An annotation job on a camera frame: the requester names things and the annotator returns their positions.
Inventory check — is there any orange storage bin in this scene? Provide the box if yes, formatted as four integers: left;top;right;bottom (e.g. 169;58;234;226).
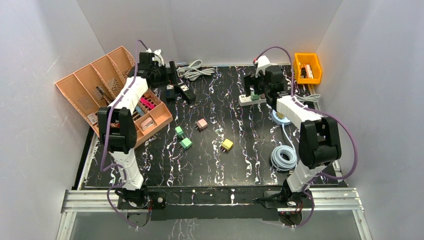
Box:
293;53;323;85

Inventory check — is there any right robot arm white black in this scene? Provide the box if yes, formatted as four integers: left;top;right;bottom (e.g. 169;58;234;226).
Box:
243;65;342;207

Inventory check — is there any pink file rack organizer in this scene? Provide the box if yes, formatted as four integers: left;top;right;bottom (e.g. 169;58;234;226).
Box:
55;46;135;133

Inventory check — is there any yellow plug on round socket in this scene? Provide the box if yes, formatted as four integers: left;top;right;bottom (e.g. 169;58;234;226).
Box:
276;112;285;119

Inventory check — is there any white power strip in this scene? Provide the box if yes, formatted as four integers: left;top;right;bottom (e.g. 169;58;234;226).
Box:
238;94;267;107

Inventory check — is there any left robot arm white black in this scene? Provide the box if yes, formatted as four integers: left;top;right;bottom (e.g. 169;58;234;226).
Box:
97;49;175;208

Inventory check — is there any green plug adapter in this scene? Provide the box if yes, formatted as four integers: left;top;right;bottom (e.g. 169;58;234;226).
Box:
179;137;193;151
175;126;185;139

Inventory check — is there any green plug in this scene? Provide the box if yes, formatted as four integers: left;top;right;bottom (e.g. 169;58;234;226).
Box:
250;93;261;101

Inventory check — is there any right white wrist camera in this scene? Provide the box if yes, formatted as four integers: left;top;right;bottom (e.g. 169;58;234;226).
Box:
253;55;271;78

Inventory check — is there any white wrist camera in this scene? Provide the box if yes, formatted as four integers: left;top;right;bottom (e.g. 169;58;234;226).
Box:
253;55;271;78
145;48;166;66

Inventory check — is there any yellow plug adapter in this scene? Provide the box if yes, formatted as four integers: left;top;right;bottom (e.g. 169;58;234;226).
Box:
221;139;234;152

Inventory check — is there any pink stapler in tray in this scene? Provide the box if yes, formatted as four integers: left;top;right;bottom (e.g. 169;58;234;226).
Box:
140;117;154;131

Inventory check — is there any magenta item in tray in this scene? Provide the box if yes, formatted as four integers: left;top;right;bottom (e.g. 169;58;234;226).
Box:
139;97;156;111

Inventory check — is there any round blue socket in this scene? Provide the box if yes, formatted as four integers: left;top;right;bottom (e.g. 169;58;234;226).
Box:
271;110;291;126

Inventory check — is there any grey cable of black strip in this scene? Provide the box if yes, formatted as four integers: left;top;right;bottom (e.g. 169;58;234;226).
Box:
175;59;216;82

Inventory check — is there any pink plug adapter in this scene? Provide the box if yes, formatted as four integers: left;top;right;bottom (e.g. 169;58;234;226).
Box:
195;118;208;131

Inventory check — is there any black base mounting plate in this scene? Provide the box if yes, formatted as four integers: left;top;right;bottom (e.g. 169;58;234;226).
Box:
114;186;312;225

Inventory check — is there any coiled light blue cable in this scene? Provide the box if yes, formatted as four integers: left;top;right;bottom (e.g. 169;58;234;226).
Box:
270;124;301;178

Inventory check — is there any grey cable bundle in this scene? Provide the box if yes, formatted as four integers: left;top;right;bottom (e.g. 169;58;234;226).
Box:
296;93;322;104

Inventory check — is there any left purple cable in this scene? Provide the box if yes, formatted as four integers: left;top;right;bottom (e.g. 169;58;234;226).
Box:
99;39;150;229

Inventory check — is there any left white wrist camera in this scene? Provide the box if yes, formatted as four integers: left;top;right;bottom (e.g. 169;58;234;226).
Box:
145;48;166;66

